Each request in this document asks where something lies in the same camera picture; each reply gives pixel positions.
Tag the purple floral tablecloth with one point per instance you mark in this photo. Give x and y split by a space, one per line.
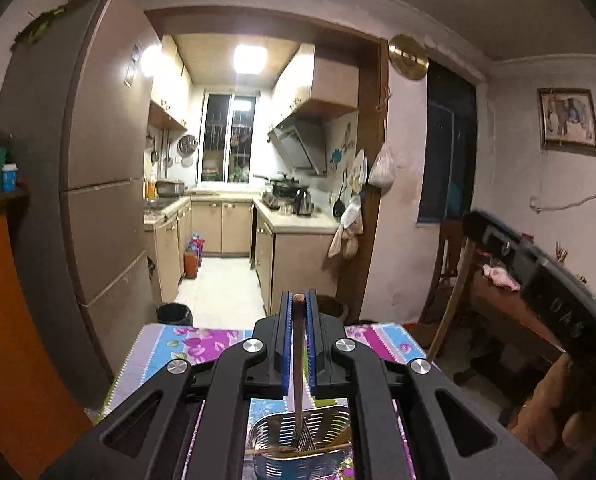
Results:
213 340

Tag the black trash bin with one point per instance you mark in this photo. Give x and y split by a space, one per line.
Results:
174 314

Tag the orange wooden cabinet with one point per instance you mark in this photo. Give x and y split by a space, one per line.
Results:
18 335

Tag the wooden chair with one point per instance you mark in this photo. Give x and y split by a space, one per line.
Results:
445 260

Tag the dark wooden dining table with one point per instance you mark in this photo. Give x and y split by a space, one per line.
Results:
512 315

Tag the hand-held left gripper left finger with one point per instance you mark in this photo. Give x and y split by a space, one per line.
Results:
285 345

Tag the dark room window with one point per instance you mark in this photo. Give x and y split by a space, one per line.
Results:
447 145

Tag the hanging bags on door frame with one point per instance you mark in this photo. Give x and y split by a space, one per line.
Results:
348 230

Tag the set of wooden chopsticks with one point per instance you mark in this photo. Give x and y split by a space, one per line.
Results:
308 450

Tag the steel range hood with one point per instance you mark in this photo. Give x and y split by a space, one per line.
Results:
298 145

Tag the square kitchen ceiling light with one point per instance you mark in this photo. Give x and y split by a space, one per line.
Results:
250 58

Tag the kitchen wall cabinet with knobs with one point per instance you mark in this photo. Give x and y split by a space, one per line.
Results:
170 90

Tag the black wok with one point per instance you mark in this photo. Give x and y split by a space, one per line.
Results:
285 187

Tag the orange gas canister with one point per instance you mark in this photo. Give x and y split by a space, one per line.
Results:
194 257

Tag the round gold wall plate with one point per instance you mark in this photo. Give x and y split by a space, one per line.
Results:
408 56

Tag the hanging white plastic bag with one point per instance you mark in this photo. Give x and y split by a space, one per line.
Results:
381 170

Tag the metal utensil basket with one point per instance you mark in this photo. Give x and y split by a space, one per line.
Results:
298 465

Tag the rice cooker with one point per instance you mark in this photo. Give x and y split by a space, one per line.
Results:
170 188

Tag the white bottle with blue label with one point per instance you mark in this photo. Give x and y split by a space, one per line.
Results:
9 178

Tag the person's right hand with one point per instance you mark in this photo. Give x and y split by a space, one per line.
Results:
557 405

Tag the pink cloth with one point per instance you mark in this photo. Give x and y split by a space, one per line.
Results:
500 277

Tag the beige kitchen base cabinets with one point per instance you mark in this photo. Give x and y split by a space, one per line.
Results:
238 230

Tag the wall cabinet above range hood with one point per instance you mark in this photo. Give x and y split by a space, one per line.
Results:
323 80

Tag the kitchen window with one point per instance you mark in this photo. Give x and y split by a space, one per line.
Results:
228 137

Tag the steel electric kettle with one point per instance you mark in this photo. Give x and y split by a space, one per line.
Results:
304 203

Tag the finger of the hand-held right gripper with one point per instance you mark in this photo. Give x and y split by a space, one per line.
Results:
497 240

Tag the green item on refrigerator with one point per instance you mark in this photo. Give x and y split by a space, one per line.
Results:
40 27

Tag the round hanging colander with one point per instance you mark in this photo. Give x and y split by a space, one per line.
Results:
187 145

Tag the silver refrigerator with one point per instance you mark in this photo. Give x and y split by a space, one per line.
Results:
93 185

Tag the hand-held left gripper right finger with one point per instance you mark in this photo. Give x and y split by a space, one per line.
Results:
312 345

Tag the framed wall picture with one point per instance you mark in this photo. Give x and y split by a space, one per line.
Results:
567 120

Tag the dark brown single chopstick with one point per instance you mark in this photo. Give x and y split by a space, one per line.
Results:
298 360

